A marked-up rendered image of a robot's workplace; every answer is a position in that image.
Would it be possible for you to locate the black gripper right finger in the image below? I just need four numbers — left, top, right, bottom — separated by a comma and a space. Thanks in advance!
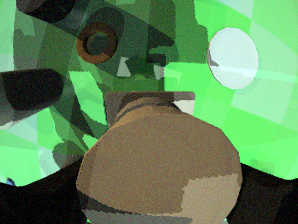
226, 163, 298, 224

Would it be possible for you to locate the brown ring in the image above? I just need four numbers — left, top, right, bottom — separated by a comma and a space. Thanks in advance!
76, 22, 118, 64

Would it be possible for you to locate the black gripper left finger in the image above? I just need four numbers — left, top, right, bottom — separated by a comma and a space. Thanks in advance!
0, 157, 88, 224

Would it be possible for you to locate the white round disc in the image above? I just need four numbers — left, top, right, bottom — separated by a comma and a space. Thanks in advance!
208, 27, 258, 89

